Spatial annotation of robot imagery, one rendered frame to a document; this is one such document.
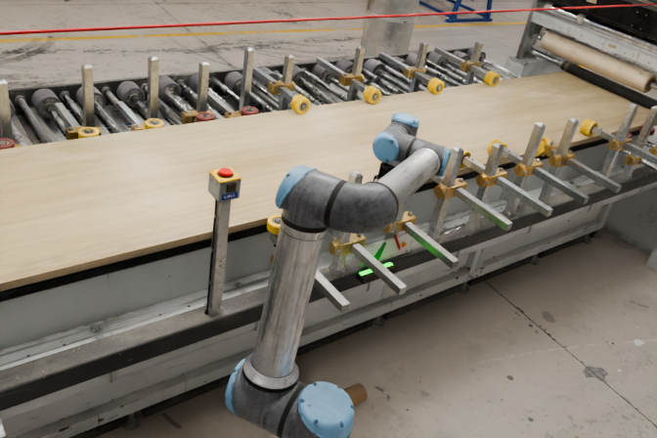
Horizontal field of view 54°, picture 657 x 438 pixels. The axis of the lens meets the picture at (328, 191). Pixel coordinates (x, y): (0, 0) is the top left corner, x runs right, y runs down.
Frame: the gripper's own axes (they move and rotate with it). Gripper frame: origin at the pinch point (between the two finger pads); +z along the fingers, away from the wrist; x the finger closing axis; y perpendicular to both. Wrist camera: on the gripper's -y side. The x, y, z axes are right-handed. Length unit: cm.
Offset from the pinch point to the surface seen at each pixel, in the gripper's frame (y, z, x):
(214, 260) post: 64, 7, -7
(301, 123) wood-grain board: -21, 9, -86
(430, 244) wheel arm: -16.3, 13.3, 9.5
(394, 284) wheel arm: 8.7, 16.3, 18.7
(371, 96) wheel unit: -69, 4, -95
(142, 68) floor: -63, 99, -380
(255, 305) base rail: 48, 29, -4
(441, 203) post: -37.0, 10.1, -7.0
